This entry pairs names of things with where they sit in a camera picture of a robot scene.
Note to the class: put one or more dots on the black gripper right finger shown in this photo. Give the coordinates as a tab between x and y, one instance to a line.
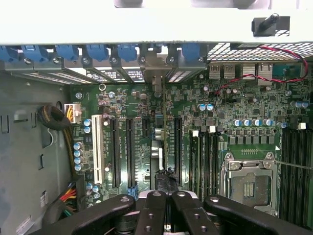
244	215

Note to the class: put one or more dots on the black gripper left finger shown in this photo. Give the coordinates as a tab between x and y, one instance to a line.
102	213

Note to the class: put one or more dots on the metal CPU socket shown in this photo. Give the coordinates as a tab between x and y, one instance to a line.
249	191

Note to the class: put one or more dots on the black RAM slot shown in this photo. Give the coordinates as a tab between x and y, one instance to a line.
301	171
309	171
210	159
293	171
285	171
202	159
216	159

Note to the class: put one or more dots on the long black expansion slot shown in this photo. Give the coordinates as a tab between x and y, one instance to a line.
130	151
179	147
115	151

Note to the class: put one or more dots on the white expansion slot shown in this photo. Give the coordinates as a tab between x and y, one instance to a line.
97	147

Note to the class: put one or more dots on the thin metal locking lever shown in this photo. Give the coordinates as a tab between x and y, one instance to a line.
293	165

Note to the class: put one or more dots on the short black expansion slot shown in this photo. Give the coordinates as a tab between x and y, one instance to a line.
146	127

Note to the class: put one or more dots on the green motherboard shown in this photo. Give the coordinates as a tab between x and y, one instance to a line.
190	105

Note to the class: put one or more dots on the blue card retention clip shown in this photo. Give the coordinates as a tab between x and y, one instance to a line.
127	52
190	52
34	54
96	52
66	52
9	54

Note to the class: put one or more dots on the black case lock fitting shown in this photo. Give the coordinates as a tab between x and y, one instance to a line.
264	25

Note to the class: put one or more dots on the black open PC case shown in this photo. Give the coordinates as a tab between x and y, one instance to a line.
146	24

